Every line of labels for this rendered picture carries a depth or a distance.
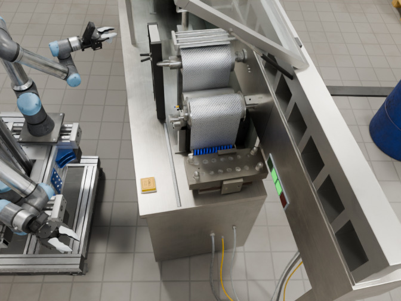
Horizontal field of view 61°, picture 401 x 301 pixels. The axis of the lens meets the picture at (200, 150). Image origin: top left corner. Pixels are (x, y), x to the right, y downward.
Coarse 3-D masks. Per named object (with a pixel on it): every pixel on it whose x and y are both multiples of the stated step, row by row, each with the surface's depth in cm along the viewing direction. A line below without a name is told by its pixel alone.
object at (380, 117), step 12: (396, 96) 279; (384, 108) 295; (396, 108) 279; (372, 120) 318; (384, 120) 295; (396, 120) 281; (372, 132) 313; (384, 132) 297; (396, 132) 286; (384, 144) 301; (396, 144) 292; (396, 156) 300
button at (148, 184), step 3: (147, 177) 176; (150, 177) 176; (153, 177) 176; (141, 180) 175; (144, 180) 175; (147, 180) 175; (150, 180) 175; (153, 180) 175; (141, 183) 174; (144, 183) 174; (147, 183) 174; (150, 183) 174; (153, 183) 174; (141, 186) 173; (144, 186) 173; (147, 186) 173; (150, 186) 173; (153, 186) 173; (141, 189) 172; (144, 189) 172; (147, 189) 173; (150, 189) 173; (153, 189) 174
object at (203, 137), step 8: (192, 128) 160; (200, 128) 161; (208, 128) 162; (216, 128) 164; (224, 128) 165; (232, 128) 166; (192, 136) 165; (200, 136) 166; (208, 136) 168; (216, 136) 169; (224, 136) 170; (232, 136) 172; (192, 144) 170; (200, 144) 172; (208, 144) 173; (216, 144) 175; (224, 144) 176; (232, 144) 178
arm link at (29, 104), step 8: (24, 96) 186; (32, 96) 187; (24, 104) 184; (32, 104) 185; (40, 104) 188; (24, 112) 185; (32, 112) 186; (40, 112) 190; (32, 120) 190; (40, 120) 193
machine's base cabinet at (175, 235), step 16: (208, 208) 176; (224, 208) 180; (240, 208) 184; (256, 208) 189; (160, 224) 181; (176, 224) 185; (192, 224) 189; (208, 224) 194; (224, 224) 199; (240, 224) 204; (160, 240) 200; (176, 240) 206; (192, 240) 211; (208, 240) 217; (224, 240) 224; (240, 240) 230; (160, 256) 225; (176, 256) 232
